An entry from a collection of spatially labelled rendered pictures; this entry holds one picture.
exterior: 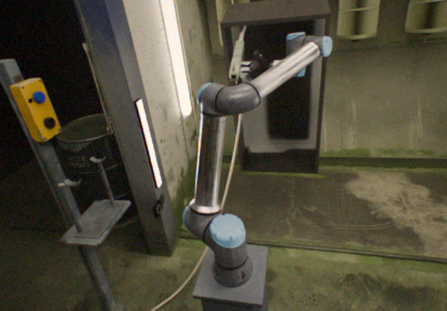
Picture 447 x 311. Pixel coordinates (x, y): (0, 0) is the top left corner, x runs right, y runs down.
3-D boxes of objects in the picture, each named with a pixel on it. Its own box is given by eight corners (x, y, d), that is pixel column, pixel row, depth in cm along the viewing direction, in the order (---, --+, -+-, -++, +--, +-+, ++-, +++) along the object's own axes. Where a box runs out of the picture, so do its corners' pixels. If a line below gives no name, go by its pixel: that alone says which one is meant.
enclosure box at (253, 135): (246, 144, 277) (229, 4, 203) (315, 144, 264) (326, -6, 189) (241, 171, 251) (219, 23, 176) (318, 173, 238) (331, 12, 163)
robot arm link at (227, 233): (230, 274, 131) (225, 243, 123) (204, 252, 143) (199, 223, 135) (254, 253, 140) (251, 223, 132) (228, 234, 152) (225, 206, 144)
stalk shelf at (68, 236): (96, 202, 182) (95, 200, 181) (130, 203, 176) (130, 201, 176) (59, 242, 155) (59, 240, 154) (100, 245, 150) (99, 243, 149)
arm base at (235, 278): (250, 290, 135) (248, 274, 130) (208, 284, 139) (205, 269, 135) (255, 255, 151) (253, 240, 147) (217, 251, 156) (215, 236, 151)
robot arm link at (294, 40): (313, 31, 154) (311, 57, 159) (293, 31, 162) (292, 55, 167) (302, 34, 148) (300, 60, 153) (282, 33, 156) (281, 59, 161)
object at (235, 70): (242, 104, 171) (237, 70, 154) (234, 104, 172) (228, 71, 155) (250, 53, 202) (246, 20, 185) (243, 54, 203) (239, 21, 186)
